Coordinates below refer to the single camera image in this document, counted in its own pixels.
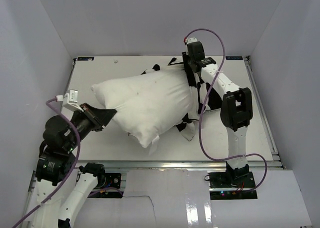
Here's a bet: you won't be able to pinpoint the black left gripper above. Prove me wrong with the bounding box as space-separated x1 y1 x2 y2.
63 101 116 151

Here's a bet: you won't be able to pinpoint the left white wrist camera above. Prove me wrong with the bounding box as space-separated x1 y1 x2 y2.
56 89 83 112

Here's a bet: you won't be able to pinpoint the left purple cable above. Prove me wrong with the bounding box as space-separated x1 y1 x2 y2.
9 97 82 228

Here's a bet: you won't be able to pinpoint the blue table corner label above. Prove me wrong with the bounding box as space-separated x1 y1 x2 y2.
225 56 243 60

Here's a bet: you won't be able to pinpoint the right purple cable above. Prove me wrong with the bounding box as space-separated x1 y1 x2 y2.
184 28 268 193

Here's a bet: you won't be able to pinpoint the white pillow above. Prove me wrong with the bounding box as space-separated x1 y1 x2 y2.
91 69 192 154

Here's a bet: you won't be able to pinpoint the left blue corner label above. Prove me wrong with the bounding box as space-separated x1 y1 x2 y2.
76 56 94 61

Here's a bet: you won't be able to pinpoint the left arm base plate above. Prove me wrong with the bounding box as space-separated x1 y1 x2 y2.
89 173 123 199

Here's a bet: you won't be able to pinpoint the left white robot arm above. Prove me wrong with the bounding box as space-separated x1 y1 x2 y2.
30 103 117 228

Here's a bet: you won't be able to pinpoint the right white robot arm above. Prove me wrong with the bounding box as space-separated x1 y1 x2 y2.
182 37 253 188

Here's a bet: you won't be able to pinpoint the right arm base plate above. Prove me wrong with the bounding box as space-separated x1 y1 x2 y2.
204 172 258 201

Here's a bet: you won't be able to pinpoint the black white checkered pillowcase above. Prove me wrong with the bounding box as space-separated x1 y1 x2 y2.
141 57 222 142

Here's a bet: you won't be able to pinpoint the aluminium table edge rail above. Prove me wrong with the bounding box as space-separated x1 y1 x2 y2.
74 159 283 171

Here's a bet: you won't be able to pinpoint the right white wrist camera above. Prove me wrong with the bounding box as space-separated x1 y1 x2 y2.
183 37 198 45

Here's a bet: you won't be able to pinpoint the purple cable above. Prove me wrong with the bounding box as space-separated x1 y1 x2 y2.
184 28 268 193
9 97 82 228

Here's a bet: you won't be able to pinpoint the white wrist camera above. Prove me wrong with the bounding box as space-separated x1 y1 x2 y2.
183 37 198 45
56 89 83 112

